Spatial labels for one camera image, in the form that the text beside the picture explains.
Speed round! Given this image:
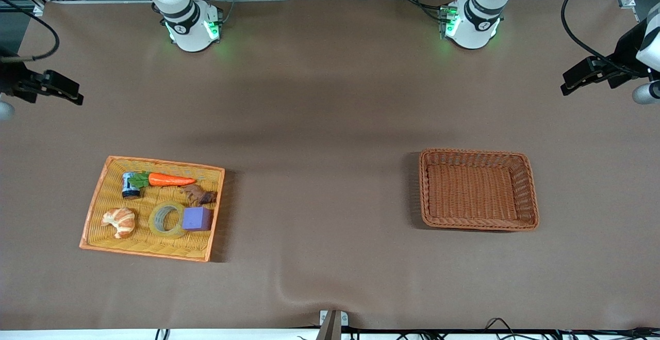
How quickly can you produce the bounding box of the brown wicker basket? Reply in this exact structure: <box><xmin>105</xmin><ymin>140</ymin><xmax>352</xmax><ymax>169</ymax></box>
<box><xmin>418</xmin><ymin>148</ymin><xmax>540</xmax><ymax>232</ymax></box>

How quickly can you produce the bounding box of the yellow woven tray orange rim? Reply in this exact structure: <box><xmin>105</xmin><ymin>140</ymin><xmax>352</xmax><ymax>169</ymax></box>
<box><xmin>79</xmin><ymin>155</ymin><xmax>226</xmax><ymax>263</ymax></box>

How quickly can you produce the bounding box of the orange toy carrot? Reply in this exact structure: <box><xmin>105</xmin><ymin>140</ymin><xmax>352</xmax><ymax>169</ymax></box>
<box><xmin>128</xmin><ymin>171</ymin><xmax>197</xmax><ymax>189</ymax></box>

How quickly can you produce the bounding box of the metal table edge bracket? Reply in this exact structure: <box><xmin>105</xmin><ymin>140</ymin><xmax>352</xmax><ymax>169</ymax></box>
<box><xmin>316</xmin><ymin>309</ymin><xmax>350</xmax><ymax>340</ymax></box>

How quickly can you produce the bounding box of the toy croissant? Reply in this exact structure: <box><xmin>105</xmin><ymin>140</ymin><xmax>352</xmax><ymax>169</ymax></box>
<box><xmin>101</xmin><ymin>207</ymin><xmax>136</xmax><ymax>239</ymax></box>

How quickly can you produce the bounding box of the small blue can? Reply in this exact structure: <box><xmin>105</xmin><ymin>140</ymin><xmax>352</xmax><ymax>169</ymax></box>
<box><xmin>122</xmin><ymin>172</ymin><xmax>141</xmax><ymax>199</ymax></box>

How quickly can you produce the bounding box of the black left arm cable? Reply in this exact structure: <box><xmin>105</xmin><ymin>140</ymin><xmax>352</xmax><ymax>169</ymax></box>
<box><xmin>560</xmin><ymin>0</ymin><xmax>651</xmax><ymax>78</ymax></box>

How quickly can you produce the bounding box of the purple cube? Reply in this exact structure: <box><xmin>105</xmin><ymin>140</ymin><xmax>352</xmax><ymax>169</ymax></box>
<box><xmin>181</xmin><ymin>206</ymin><xmax>213</xmax><ymax>232</ymax></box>

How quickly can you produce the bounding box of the yellow clear tape roll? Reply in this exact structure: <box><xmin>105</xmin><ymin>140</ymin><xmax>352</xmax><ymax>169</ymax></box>
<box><xmin>148</xmin><ymin>201</ymin><xmax>186</xmax><ymax>239</ymax></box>

